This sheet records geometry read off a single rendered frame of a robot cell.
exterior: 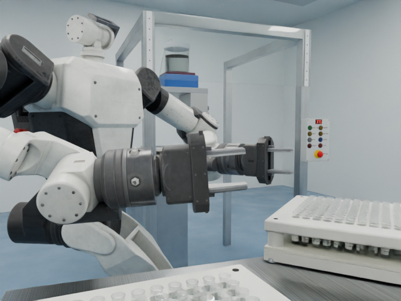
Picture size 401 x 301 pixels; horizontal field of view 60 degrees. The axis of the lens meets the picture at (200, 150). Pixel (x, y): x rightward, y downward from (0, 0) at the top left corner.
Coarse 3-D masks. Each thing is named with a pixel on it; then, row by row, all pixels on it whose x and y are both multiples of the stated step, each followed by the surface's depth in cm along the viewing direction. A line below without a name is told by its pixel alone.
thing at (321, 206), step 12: (312, 204) 67; (324, 204) 66; (336, 204) 66; (348, 204) 68; (372, 204) 66; (384, 204) 66; (348, 216) 58; (360, 216) 58; (372, 216) 58; (384, 216) 58
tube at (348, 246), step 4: (348, 220) 56; (352, 220) 56; (348, 224) 56; (352, 224) 56; (348, 244) 57; (352, 244) 56; (348, 248) 57; (352, 248) 57; (348, 252) 57; (352, 252) 57
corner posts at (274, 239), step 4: (268, 232) 60; (272, 232) 59; (276, 232) 59; (268, 236) 60; (272, 236) 59; (276, 236) 59; (280, 236) 59; (268, 240) 60; (272, 240) 59; (276, 240) 59; (280, 240) 59; (268, 244) 60; (272, 244) 59; (276, 244) 59; (280, 244) 59
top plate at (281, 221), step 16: (288, 208) 67; (272, 224) 58; (288, 224) 57; (304, 224) 56; (320, 224) 56; (336, 224) 56; (368, 224) 56; (336, 240) 54; (352, 240) 53; (368, 240) 52; (384, 240) 51; (400, 240) 50
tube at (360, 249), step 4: (360, 220) 55; (364, 220) 55; (360, 224) 55; (364, 224) 55; (356, 248) 57; (360, 248) 56; (364, 248) 56; (356, 252) 57; (360, 252) 56; (364, 252) 56
